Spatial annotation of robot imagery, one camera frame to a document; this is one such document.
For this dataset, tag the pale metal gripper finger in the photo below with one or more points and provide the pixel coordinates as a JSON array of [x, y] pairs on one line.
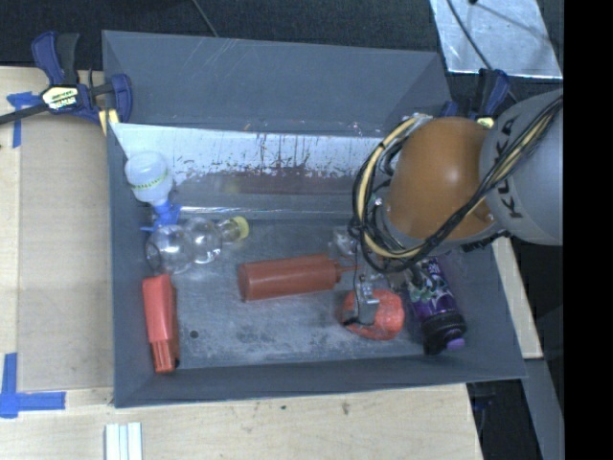
[[370, 310]]

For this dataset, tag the orange-red round sponge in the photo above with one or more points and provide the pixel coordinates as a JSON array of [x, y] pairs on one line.
[[389, 316]]

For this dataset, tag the small clear glass thing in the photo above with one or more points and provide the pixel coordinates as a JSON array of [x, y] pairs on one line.
[[342, 245]]

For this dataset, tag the purple bottle with black cap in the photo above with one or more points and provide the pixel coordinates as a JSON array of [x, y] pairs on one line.
[[438, 312]]

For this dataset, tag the grey metal bin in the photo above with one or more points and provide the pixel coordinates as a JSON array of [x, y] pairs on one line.
[[287, 324]]

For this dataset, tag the red-brown squeeze bottle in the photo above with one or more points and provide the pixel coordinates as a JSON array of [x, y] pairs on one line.
[[282, 277]]

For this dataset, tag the clear bottle with yellow cap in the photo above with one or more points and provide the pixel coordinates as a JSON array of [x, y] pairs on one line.
[[187, 245]]

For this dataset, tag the orange-red flat block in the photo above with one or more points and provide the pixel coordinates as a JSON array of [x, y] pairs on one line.
[[160, 314]]

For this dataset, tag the white spray bottle blue nozzle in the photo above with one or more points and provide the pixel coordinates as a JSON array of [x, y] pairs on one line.
[[149, 176]]

